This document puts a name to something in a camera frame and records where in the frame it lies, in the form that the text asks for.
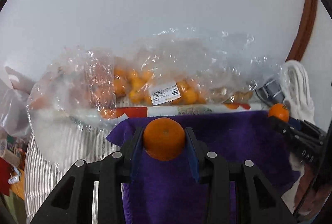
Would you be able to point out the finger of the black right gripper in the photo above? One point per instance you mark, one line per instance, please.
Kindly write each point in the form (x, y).
(282, 128)
(297, 124)

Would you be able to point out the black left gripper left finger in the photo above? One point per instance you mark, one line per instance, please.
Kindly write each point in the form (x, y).
(71, 200)

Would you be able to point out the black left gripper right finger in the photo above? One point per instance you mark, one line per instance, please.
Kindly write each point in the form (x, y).
(256, 199)

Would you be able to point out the small orange mandarin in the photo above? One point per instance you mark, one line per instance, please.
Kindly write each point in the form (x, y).
(279, 111)

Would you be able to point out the orange mandarin with stem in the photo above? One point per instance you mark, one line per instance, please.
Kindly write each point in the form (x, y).
(164, 139)

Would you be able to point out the grey checked cloth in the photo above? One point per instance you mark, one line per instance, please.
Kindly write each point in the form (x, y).
(270, 93)

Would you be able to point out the white striped towel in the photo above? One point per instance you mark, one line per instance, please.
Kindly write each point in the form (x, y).
(295, 86)

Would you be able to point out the striped bed cover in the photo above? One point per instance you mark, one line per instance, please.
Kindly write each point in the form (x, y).
(59, 174)

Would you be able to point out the purple fleece towel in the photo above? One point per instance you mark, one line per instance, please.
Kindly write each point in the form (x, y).
(166, 192)

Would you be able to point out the red paper bag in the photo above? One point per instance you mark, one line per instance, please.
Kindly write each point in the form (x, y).
(5, 169)

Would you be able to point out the clear bag of oranges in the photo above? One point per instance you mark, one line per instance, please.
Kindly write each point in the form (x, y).
(187, 67)

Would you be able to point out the brown wooden frame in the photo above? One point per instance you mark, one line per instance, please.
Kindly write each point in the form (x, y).
(305, 29)

